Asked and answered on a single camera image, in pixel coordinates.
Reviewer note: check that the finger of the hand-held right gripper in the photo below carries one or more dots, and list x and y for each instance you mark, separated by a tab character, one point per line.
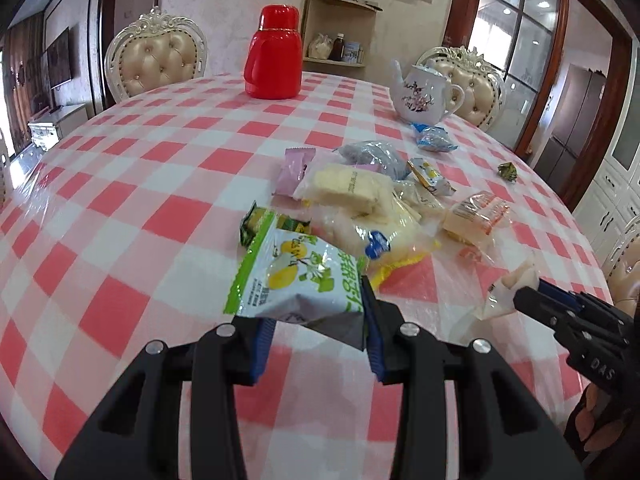
560	292
535	300

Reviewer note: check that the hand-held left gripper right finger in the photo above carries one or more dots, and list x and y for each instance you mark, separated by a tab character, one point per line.
373	332

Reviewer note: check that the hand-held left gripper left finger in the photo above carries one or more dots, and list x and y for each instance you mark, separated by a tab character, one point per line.
262	350

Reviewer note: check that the clear cream snack packet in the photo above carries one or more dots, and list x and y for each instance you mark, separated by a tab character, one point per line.
500	295

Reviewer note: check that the green lemon print snack packet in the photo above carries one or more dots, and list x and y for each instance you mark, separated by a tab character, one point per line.
290	275

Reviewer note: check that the person's right hand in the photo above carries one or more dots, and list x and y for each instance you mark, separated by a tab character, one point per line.
585	402

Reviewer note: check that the cream tufted ornate chair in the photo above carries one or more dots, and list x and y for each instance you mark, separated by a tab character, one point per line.
475	90
155	60
625	275

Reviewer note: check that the orange striped cake packet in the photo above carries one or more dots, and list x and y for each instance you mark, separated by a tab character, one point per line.
475	215

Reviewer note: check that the large clear packet blue label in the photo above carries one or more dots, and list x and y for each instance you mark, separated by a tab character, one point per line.
345	230

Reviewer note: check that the dark green snack packet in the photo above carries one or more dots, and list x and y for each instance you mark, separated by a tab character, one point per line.
295	224

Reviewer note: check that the small green wrapped candy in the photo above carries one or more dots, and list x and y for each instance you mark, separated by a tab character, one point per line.
507	170

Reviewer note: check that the clear pale snack packet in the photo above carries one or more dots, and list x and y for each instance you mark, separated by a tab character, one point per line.
417	201

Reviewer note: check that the cream cake clear packet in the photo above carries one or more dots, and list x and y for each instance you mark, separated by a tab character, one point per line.
340	187

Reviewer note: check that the small yellow blue packet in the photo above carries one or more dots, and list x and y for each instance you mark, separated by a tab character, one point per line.
425	172

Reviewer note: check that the dark refrigerator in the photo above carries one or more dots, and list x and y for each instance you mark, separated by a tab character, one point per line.
575	120

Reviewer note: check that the silver grey snack packet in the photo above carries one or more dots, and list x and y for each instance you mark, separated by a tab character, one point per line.
370	152

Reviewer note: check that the pink snack packet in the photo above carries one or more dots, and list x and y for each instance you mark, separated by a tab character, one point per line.
292	170

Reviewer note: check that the small blue white packet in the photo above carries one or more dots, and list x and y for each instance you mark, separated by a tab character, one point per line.
434	137

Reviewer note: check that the pink white checkered tablecloth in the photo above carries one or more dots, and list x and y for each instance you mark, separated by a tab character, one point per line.
150	185

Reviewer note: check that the white floral teapot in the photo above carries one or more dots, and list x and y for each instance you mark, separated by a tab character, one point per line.
422	95

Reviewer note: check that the wooden framed glass door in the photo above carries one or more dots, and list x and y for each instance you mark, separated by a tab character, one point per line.
520	35

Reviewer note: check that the brown glass bottle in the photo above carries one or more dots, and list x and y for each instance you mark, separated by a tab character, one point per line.
338	49

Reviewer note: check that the pale food bag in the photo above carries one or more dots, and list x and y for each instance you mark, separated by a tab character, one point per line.
321	47

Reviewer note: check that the red thermos jug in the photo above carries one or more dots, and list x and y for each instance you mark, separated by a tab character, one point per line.
272	60

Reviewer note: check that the white television cabinet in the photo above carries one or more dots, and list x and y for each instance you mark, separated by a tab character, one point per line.
60	120

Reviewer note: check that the wooden corner shelf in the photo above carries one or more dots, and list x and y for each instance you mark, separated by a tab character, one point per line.
340	20

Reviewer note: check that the flat screen television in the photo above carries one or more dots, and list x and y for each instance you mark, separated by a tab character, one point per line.
59	60

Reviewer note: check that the brown curtain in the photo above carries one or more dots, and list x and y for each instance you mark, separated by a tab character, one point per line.
25	85

